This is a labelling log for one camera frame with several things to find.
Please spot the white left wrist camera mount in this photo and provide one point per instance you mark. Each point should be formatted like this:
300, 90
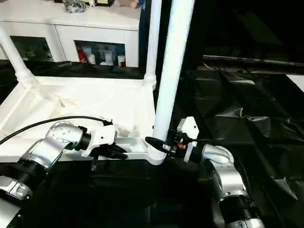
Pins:
102, 136

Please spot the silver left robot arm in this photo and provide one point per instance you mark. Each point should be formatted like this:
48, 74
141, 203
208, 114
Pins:
47, 147

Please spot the white glass-door cabinet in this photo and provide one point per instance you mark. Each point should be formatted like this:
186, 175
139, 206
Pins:
71, 21

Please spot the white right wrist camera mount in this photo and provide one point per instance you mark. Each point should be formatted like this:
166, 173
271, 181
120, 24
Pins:
188, 126

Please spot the blue upright panel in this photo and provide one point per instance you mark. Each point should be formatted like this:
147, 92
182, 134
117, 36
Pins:
142, 28

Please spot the crumpled silver bag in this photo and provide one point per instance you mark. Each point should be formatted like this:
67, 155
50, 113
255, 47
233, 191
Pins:
73, 6

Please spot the long black rod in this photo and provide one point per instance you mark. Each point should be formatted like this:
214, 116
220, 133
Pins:
249, 60

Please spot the white plastic table leg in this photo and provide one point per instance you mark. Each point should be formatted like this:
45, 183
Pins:
173, 59
16, 57
153, 42

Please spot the white plastic table top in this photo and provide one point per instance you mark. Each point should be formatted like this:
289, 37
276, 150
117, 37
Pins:
71, 99

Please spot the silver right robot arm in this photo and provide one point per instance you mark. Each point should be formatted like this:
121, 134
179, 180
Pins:
228, 175

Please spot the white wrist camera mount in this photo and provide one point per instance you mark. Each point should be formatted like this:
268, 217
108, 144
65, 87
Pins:
188, 126
102, 136

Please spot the white paper sheet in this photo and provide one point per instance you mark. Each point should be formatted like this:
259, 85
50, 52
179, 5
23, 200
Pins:
297, 82

